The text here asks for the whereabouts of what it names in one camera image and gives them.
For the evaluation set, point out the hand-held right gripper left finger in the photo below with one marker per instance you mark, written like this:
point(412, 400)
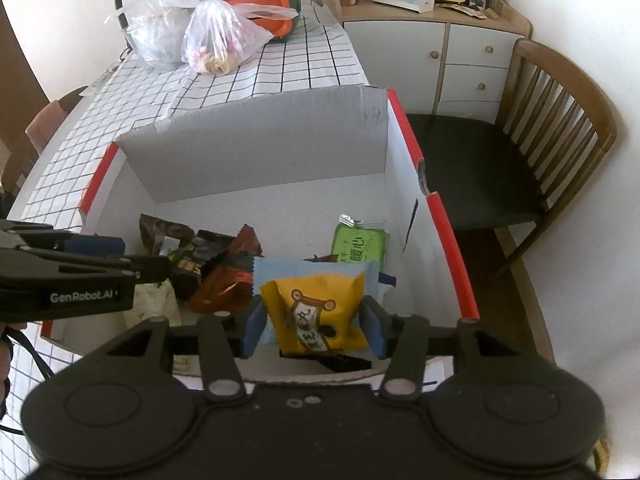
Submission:
point(252, 332)

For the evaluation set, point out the small red-brown snack packet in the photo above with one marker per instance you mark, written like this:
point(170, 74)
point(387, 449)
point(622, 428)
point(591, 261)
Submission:
point(247, 242)

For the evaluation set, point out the white plastic bag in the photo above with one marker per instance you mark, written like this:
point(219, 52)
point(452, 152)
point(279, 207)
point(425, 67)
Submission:
point(155, 35)

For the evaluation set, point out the brown wooden chair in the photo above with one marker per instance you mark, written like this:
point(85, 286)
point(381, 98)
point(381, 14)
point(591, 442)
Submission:
point(17, 165)

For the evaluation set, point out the dark wooden chair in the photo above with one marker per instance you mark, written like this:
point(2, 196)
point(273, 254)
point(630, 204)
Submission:
point(75, 97)

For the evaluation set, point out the green snack packet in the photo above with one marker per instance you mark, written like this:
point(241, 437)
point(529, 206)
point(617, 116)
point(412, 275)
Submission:
point(360, 247)

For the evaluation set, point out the yellow snack packet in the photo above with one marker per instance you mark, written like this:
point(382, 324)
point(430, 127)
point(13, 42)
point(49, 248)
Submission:
point(310, 310)

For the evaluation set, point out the red and white cardboard box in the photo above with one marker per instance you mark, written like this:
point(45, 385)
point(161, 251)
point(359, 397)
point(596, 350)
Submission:
point(250, 160)

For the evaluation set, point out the pale cream snack packet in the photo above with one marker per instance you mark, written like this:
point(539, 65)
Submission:
point(150, 300)

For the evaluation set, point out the white sideboard cabinet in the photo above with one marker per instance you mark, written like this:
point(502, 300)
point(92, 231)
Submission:
point(395, 60)

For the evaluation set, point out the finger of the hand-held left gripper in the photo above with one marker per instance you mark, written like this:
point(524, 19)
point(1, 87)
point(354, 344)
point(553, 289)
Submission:
point(95, 245)
point(150, 267)

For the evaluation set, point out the clear plastic bag of snacks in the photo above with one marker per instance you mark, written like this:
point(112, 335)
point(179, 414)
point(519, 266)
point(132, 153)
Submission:
point(220, 45)

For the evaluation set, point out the dark brown snack packet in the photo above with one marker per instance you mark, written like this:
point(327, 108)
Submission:
point(160, 230)

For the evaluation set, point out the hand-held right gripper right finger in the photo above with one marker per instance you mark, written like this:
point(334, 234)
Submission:
point(372, 330)

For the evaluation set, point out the orange-brown snack packet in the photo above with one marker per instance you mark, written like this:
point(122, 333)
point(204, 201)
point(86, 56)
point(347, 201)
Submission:
point(220, 287)

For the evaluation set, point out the black snack packet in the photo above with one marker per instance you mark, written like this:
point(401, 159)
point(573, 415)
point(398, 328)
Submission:
point(205, 250)

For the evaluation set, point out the white checked tablecloth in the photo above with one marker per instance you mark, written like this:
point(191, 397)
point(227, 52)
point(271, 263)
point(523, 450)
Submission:
point(125, 125)

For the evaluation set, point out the wooden chair with black seat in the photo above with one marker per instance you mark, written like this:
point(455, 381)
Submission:
point(475, 170)

